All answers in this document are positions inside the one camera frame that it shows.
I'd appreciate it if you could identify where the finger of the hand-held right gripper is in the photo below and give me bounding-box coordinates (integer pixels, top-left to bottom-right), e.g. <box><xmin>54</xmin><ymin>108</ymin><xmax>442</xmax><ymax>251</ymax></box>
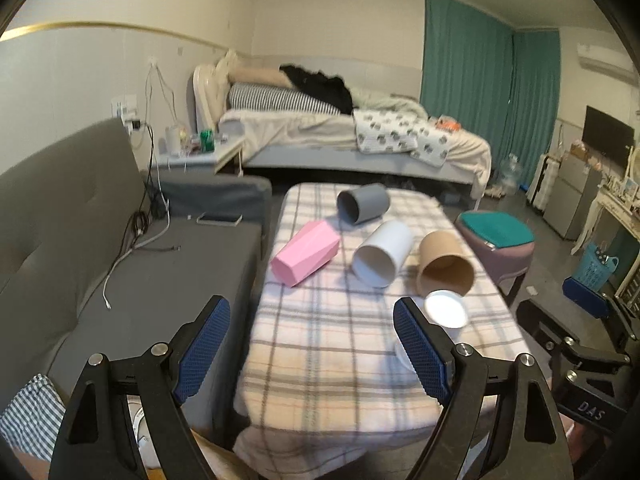
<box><xmin>561</xmin><ymin>276</ymin><xmax>640</xmax><ymax>356</ymax></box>
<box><xmin>515</xmin><ymin>299</ymin><xmax>571</xmax><ymax>348</ymax></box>

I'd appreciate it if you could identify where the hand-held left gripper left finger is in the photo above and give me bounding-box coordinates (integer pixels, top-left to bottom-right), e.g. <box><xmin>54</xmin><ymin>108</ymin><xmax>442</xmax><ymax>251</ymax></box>
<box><xmin>48</xmin><ymin>295</ymin><xmax>231</xmax><ymax>480</ymax></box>

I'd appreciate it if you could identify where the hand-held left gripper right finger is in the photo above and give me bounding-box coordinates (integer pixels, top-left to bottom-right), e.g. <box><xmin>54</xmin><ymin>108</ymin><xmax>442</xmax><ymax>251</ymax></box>
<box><xmin>392</xmin><ymin>296</ymin><xmax>576</xmax><ymax>480</ymax></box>

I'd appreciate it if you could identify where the small white cup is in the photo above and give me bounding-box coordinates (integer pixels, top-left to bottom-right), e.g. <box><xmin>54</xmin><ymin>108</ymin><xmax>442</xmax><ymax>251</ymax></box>
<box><xmin>424</xmin><ymin>290</ymin><xmax>469</xmax><ymax>331</ymax></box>

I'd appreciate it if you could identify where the brown paper cup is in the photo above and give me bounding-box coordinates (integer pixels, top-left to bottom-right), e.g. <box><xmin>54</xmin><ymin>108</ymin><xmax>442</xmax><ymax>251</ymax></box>
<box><xmin>416</xmin><ymin>230</ymin><xmax>475</xmax><ymax>297</ymax></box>

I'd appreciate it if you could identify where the tall white cup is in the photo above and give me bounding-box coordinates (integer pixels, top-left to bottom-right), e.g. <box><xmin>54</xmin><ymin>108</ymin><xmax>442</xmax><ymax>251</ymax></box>
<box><xmin>351</xmin><ymin>220</ymin><xmax>414</xmax><ymax>289</ymax></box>

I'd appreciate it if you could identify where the pink faceted cup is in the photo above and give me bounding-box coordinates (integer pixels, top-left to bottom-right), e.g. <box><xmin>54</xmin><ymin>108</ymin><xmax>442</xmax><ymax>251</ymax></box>
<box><xmin>270</xmin><ymin>219</ymin><xmax>341</xmax><ymax>288</ymax></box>

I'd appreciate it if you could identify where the grey cup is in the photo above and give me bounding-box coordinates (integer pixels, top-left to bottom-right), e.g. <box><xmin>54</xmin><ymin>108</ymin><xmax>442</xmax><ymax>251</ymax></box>
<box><xmin>336</xmin><ymin>183</ymin><xmax>391</xmax><ymax>226</ymax></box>

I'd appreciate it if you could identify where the blue plastic basket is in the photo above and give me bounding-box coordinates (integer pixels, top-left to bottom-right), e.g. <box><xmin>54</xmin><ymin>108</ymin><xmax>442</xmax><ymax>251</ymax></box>
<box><xmin>580</xmin><ymin>242</ymin><xmax>620</xmax><ymax>288</ymax></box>

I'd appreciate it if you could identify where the white dresser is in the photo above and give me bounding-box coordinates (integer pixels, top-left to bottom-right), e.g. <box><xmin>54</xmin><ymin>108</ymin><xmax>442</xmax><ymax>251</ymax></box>
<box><xmin>572</xmin><ymin>187</ymin><xmax>640</xmax><ymax>311</ymax></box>

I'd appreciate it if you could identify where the purple stool with teal cushion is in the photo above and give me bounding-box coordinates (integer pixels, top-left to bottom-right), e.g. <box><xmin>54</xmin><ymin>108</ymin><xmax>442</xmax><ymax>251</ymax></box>
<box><xmin>456</xmin><ymin>211</ymin><xmax>535</xmax><ymax>306</ymax></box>

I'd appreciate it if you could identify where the plaid tablecloth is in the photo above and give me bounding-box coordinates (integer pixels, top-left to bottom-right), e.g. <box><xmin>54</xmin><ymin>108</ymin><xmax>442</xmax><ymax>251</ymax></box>
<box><xmin>232</xmin><ymin>182</ymin><xmax>533</xmax><ymax>466</ymax></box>

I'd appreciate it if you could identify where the grey cabinet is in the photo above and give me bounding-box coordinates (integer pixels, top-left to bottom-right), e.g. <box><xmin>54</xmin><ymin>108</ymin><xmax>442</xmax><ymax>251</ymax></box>
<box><xmin>542</xmin><ymin>152</ymin><xmax>603</xmax><ymax>241</ymax></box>

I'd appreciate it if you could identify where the smartphone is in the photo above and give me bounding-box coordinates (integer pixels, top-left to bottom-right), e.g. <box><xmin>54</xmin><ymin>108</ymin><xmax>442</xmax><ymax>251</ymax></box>
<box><xmin>196</xmin><ymin>212</ymin><xmax>243</xmax><ymax>226</ymax></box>

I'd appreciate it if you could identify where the clear water jug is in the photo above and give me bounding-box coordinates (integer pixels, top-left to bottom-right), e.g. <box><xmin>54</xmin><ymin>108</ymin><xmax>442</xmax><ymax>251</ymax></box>
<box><xmin>500</xmin><ymin>155</ymin><xmax>524</xmax><ymax>195</ymax></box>

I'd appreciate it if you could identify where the black television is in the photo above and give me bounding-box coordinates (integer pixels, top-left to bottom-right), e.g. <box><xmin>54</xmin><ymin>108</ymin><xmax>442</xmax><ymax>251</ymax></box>
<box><xmin>582</xmin><ymin>105</ymin><xmax>635</xmax><ymax>171</ymax></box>

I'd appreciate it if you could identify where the grey sofa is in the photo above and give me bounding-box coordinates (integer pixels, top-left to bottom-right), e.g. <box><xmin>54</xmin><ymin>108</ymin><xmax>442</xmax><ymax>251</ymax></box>
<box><xmin>0</xmin><ymin>117</ymin><xmax>273</xmax><ymax>461</ymax></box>

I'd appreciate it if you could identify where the blue striped cloth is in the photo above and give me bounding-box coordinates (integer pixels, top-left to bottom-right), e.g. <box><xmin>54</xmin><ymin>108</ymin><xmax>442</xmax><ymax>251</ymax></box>
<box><xmin>0</xmin><ymin>374</ymin><xmax>66</xmax><ymax>456</ymax></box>

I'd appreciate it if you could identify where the white bedside table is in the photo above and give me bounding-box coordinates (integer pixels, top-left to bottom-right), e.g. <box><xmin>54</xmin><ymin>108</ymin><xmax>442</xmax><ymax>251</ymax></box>
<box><xmin>159</xmin><ymin>137</ymin><xmax>246</xmax><ymax>176</ymax></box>

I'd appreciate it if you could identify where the green curtain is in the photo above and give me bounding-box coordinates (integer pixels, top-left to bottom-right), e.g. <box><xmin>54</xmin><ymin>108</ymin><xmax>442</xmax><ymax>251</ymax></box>
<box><xmin>419</xmin><ymin>0</ymin><xmax>516</xmax><ymax>128</ymax></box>
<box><xmin>507</xmin><ymin>30</ymin><xmax>561</xmax><ymax>173</ymax></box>

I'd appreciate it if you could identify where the patterned white blanket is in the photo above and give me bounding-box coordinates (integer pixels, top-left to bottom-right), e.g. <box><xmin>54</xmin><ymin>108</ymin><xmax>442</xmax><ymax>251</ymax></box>
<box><xmin>354</xmin><ymin>109</ymin><xmax>458</xmax><ymax>167</ymax></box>

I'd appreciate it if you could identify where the bed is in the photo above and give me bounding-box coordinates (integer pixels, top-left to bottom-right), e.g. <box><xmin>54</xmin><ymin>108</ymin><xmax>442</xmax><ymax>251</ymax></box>
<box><xmin>190</xmin><ymin>62</ymin><xmax>493</xmax><ymax>201</ymax></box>

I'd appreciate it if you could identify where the white air conditioner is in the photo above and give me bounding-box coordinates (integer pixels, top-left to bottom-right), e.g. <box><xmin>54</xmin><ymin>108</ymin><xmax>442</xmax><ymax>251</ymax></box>
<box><xmin>576</xmin><ymin>42</ymin><xmax>638</xmax><ymax>83</ymax></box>

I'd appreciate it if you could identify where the striped pillow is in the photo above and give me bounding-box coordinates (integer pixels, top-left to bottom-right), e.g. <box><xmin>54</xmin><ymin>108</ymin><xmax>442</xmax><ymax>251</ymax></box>
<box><xmin>227</xmin><ymin>82</ymin><xmax>341</xmax><ymax>116</ymax></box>

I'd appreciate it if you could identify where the beige pillow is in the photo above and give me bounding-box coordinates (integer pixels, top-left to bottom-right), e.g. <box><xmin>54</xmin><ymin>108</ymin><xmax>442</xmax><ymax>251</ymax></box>
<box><xmin>227</xmin><ymin>62</ymin><xmax>291</xmax><ymax>89</ymax></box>

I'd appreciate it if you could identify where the black clothing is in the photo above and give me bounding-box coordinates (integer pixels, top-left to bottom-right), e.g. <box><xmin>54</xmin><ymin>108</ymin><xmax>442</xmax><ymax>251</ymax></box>
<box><xmin>279</xmin><ymin>64</ymin><xmax>355</xmax><ymax>113</ymax></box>

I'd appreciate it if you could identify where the white charging cable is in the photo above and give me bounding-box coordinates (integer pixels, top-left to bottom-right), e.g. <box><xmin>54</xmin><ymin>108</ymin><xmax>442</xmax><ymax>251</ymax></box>
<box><xmin>102</xmin><ymin>217</ymin><xmax>172</xmax><ymax>311</ymax></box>

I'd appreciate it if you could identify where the black power cable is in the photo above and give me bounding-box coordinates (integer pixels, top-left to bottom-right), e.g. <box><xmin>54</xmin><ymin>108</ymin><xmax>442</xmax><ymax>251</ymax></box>
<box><xmin>107</xmin><ymin>120</ymin><xmax>182</xmax><ymax>281</ymax></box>

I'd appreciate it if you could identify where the wall power outlet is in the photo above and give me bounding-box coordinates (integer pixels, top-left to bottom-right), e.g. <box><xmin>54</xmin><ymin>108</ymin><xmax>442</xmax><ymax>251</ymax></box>
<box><xmin>111</xmin><ymin>94</ymin><xmax>142</xmax><ymax>133</ymax></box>

